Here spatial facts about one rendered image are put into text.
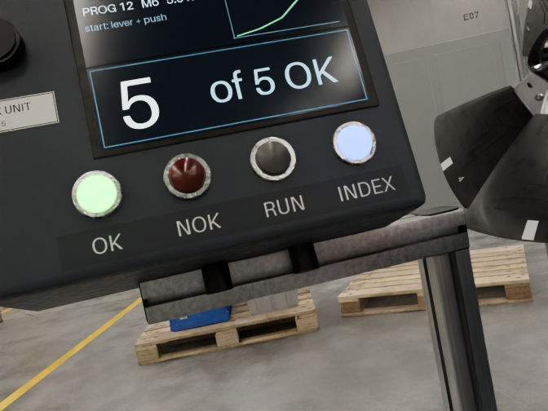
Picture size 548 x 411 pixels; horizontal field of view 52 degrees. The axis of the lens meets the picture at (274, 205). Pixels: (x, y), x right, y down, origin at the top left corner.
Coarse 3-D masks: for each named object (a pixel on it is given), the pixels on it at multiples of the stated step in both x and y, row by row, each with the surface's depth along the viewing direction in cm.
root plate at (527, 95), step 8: (528, 80) 103; (536, 80) 102; (520, 88) 105; (528, 88) 103; (536, 88) 102; (544, 88) 101; (520, 96) 105; (528, 96) 104; (544, 96) 102; (528, 104) 104; (536, 104) 103; (536, 112) 104
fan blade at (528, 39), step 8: (536, 0) 118; (544, 0) 112; (528, 8) 124; (536, 8) 117; (544, 8) 111; (528, 16) 123; (536, 16) 118; (544, 16) 111; (536, 24) 118; (544, 24) 112; (536, 32) 119; (528, 40) 124; (528, 48) 125
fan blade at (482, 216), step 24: (528, 144) 90; (504, 168) 91; (528, 168) 88; (480, 192) 92; (504, 192) 89; (528, 192) 86; (480, 216) 90; (504, 216) 87; (528, 216) 85; (528, 240) 83
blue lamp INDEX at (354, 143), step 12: (336, 132) 33; (348, 132) 33; (360, 132) 33; (372, 132) 34; (336, 144) 33; (348, 144) 33; (360, 144) 33; (372, 144) 33; (336, 156) 33; (348, 156) 33; (360, 156) 33; (372, 156) 33
